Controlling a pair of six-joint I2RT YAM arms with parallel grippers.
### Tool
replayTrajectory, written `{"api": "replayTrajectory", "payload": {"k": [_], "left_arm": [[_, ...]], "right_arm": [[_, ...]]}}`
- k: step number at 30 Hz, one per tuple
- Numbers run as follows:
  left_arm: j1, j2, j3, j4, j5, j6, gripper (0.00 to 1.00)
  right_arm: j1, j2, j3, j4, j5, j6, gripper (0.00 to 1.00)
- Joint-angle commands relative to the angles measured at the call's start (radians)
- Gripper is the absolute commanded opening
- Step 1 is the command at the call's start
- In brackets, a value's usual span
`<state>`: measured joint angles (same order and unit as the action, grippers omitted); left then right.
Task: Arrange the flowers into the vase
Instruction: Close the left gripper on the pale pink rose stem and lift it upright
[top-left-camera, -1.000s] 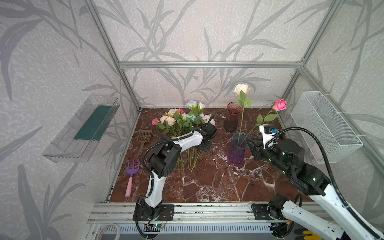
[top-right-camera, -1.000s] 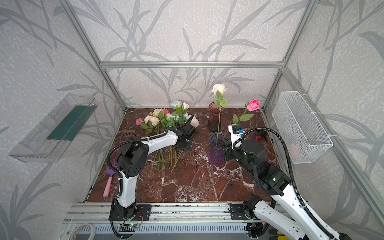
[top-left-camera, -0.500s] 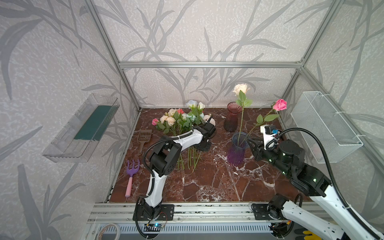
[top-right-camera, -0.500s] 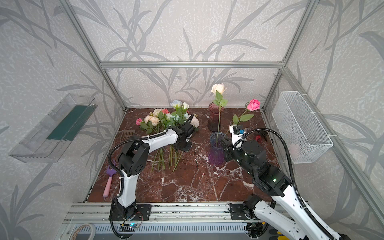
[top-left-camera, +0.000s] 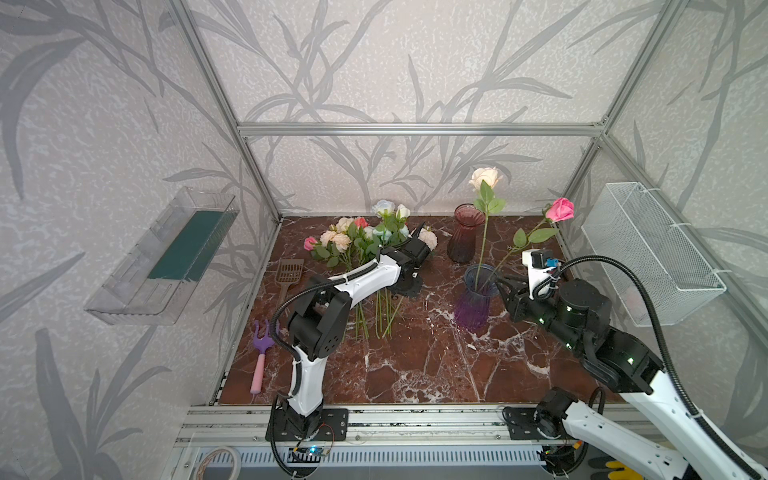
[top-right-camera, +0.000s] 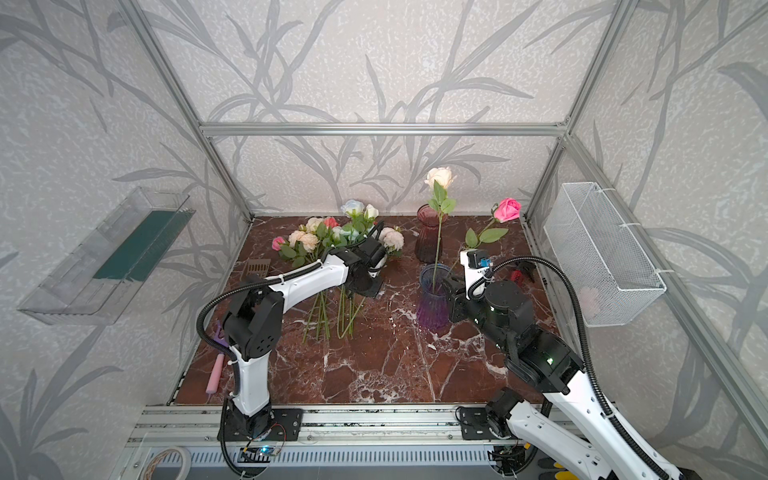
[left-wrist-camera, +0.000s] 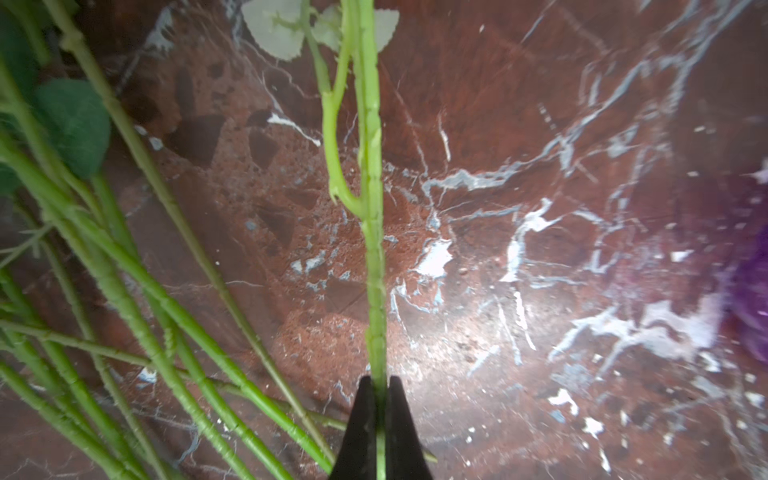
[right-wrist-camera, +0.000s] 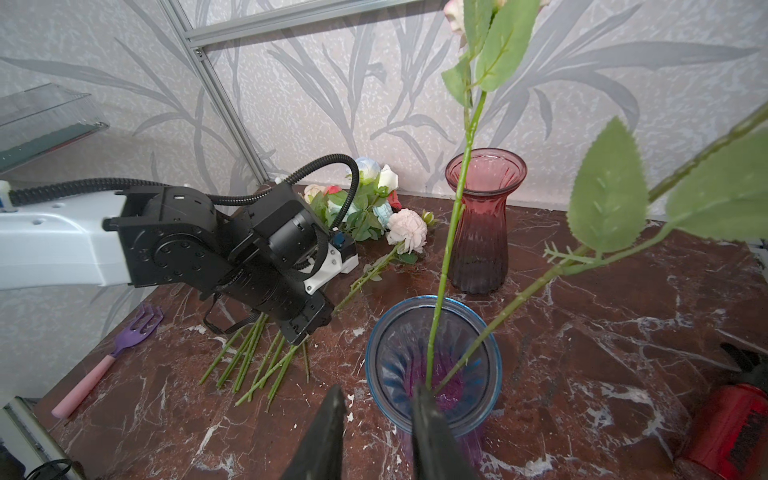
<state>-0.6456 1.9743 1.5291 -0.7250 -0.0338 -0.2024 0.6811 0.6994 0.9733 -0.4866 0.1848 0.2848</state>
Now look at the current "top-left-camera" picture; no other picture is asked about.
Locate blue purple glass vase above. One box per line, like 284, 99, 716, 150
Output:
454, 264, 498, 332

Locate pink rose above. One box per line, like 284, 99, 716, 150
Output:
473, 197, 575, 289

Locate cream rose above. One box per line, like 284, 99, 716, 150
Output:
469, 167, 506, 264

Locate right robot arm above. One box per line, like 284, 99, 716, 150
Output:
493, 249, 767, 479

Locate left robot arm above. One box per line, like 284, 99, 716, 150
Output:
266, 225, 433, 442

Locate red glass vase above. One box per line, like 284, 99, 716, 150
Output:
447, 203, 485, 264

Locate flower bunch on table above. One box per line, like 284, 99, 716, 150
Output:
303, 200, 438, 339

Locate brown slotted scoop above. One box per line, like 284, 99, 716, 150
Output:
276, 259, 304, 305

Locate purple pink garden rake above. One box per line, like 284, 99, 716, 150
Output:
250, 321, 274, 395

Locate yellow work glove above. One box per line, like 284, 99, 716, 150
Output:
588, 456, 625, 480

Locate clear plastic tray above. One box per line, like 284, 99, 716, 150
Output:
85, 187, 240, 326

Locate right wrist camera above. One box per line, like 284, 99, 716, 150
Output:
522, 249, 560, 301

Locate white wire basket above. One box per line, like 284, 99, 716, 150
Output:
582, 182, 727, 326

